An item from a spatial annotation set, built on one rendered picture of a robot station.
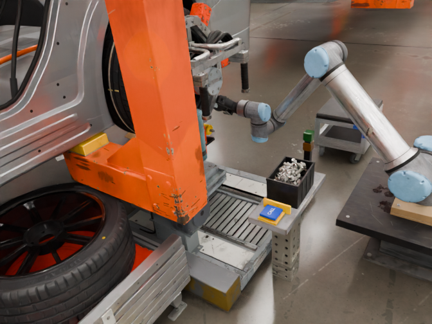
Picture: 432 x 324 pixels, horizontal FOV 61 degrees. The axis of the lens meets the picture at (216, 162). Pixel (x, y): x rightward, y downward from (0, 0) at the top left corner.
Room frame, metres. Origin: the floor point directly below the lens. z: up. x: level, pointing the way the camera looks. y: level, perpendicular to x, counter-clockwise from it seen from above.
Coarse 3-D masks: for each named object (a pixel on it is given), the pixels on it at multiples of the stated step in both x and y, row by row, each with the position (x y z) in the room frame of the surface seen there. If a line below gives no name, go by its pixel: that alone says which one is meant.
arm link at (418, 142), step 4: (420, 136) 1.36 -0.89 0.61; (424, 136) 1.36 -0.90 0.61; (428, 136) 1.35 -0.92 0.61; (416, 140) 1.33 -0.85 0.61; (420, 140) 1.32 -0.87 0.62; (424, 140) 1.32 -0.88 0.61; (428, 140) 1.32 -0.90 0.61; (416, 144) 1.31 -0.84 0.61; (420, 144) 1.30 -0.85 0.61; (424, 144) 1.28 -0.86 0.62; (428, 144) 1.28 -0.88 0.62; (420, 148) 1.28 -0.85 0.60; (424, 148) 1.26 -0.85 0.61; (428, 148) 1.25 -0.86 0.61; (424, 152) 1.25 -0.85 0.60; (428, 152) 1.25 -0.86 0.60
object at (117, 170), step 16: (112, 144) 1.47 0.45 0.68; (128, 144) 1.21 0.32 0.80; (80, 160) 1.39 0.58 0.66; (96, 160) 1.34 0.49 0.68; (112, 160) 1.29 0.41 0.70; (128, 160) 1.23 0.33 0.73; (80, 176) 1.41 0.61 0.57; (96, 176) 1.34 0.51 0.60; (112, 176) 1.27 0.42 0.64; (128, 176) 1.21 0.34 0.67; (144, 176) 1.17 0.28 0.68; (112, 192) 1.29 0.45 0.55; (128, 192) 1.22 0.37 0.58; (144, 192) 1.16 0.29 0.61; (144, 208) 1.18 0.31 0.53
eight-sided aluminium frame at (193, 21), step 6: (186, 18) 1.79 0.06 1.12; (192, 18) 1.80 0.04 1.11; (198, 18) 1.83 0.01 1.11; (186, 24) 1.77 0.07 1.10; (192, 24) 1.80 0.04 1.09; (198, 24) 1.83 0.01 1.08; (204, 24) 1.87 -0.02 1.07; (192, 30) 1.89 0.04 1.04; (198, 30) 1.91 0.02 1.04; (204, 30) 1.88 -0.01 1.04; (198, 36) 1.91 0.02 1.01; (204, 36) 1.88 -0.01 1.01; (204, 42) 1.94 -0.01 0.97; (210, 54) 1.96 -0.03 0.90; (216, 66) 1.93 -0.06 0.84; (210, 96) 1.89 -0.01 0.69; (216, 96) 1.90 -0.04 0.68; (210, 102) 1.86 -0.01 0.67; (210, 108) 1.85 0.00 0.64; (204, 120) 1.80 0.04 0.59
